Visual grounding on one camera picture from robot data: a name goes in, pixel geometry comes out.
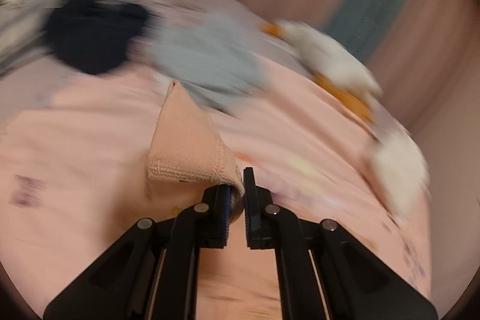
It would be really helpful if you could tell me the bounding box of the pink animal print bedspread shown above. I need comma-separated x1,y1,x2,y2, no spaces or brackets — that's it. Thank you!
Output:
0,0,432,320

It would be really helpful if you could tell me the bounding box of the white folded garment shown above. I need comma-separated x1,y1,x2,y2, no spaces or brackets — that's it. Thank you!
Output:
364,126,430,225

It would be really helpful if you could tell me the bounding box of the dark navy garment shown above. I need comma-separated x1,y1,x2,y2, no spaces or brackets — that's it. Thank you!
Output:
42,0,150,76

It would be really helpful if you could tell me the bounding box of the white and orange plush garment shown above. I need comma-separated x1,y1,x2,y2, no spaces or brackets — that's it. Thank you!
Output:
260,19,383,124

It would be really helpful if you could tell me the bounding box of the peach cartoon print garment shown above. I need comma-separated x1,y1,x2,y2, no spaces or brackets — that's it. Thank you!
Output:
145,80,245,222

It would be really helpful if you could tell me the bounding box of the grey folded garment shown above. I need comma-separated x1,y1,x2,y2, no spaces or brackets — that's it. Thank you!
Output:
151,11,268,115

